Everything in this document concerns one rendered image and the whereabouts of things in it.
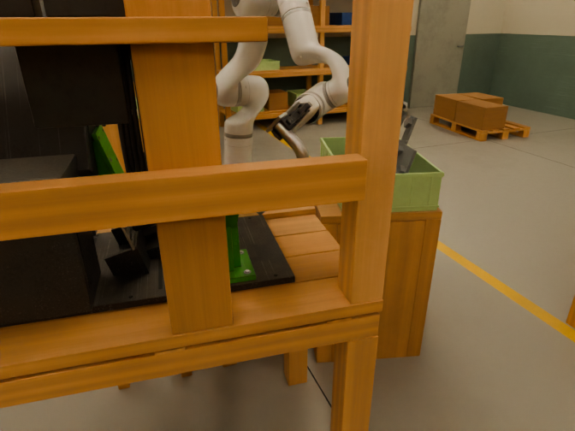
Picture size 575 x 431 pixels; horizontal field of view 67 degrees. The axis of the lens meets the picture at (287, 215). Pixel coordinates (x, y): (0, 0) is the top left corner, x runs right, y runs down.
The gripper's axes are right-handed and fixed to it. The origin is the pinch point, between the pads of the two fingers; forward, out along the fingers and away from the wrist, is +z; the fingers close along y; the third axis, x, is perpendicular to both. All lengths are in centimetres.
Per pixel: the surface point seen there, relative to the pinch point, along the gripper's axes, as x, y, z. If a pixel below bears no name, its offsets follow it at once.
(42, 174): -28, -28, 38
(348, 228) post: 28.3, -1.9, 7.5
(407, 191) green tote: 50, -20, -71
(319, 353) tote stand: 83, -99, -45
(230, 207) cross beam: 5.3, -2.8, 30.8
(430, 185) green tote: 54, -13, -76
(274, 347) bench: 37, -31, 26
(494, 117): 154, -66, -533
